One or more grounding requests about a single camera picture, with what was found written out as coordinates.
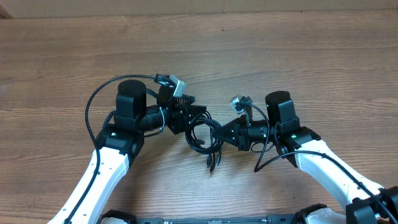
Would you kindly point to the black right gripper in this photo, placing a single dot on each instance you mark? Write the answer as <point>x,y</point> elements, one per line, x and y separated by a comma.
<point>239,138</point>

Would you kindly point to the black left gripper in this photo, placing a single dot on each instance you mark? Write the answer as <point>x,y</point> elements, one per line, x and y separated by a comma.
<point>176,124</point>

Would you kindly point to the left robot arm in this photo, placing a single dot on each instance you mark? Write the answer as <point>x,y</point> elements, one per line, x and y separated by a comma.
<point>140,113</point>

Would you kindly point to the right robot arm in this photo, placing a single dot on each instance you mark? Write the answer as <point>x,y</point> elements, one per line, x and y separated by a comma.
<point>362,200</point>

